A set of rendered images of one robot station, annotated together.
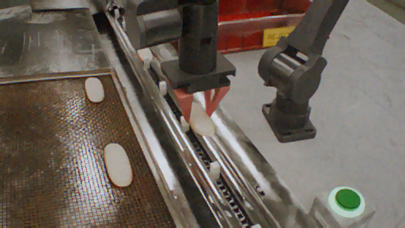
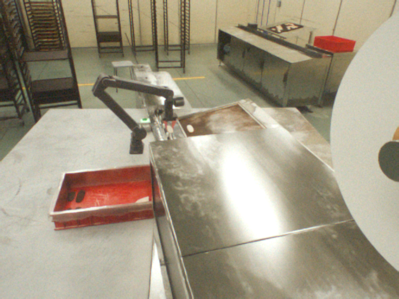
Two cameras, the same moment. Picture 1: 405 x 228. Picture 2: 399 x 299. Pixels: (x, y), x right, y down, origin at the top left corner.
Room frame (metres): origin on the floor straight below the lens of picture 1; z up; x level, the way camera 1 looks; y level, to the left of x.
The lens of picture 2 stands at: (2.13, 0.41, 1.81)
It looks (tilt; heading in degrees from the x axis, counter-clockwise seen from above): 30 degrees down; 188
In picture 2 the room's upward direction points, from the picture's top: 1 degrees clockwise
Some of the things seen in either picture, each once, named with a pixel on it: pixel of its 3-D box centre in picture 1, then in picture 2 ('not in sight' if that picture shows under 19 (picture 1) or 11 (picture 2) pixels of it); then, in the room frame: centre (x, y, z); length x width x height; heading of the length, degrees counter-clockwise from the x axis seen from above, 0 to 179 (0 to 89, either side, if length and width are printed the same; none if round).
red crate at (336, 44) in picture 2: not in sight; (333, 43); (-2.88, 1.87, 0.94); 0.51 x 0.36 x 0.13; 28
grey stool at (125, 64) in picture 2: not in sight; (123, 76); (-2.77, -1.56, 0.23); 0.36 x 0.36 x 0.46; 29
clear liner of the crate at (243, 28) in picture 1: (248, 14); (109, 193); (1.08, -0.15, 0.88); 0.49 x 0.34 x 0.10; 109
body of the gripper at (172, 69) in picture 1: (198, 54); (168, 113); (0.45, 0.01, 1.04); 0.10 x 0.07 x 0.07; 114
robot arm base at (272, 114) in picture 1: (290, 108); (136, 143); (0.57, -0.18, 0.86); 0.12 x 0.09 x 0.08; 12
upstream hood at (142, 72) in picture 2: not in sight; (147, 83); (-0.53, -0.42, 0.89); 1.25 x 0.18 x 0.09; 24
